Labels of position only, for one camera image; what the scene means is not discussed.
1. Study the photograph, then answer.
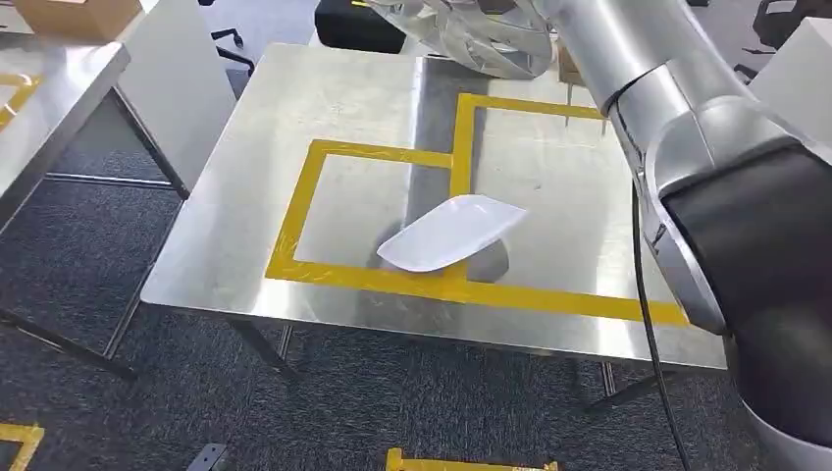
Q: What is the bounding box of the black office chair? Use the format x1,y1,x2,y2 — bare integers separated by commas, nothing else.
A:
197,0,257,79
734,0,832,83

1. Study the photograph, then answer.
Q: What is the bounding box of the white plastic mirror cover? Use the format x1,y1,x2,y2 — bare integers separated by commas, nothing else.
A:
377,193,530,275

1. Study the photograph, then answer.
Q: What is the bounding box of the silver wheel hubcap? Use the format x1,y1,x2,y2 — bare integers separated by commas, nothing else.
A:
367,0,561,81

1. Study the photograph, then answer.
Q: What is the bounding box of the steel table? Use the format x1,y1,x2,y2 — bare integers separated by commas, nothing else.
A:
140,41,728,415
0,38,193,383

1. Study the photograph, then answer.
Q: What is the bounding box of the black robot left foot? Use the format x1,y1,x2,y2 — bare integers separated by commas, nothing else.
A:
186,444,230,471

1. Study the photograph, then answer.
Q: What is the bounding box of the yellow floor tape outline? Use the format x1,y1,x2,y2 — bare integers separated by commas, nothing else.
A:
0,422,46,471
385,446,559,471

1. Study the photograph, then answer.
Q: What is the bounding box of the black padded seat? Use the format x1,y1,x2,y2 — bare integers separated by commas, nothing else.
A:
315,0,408,55

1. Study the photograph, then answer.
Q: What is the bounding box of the small brown cardboard box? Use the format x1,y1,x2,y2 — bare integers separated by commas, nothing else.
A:
556,41,587,86

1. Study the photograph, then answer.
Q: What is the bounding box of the white partition board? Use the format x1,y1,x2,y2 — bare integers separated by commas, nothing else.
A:
747,16,832,141
117,0,239,190

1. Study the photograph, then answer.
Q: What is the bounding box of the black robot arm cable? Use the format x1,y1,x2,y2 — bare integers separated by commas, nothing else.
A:
631,184,695,471

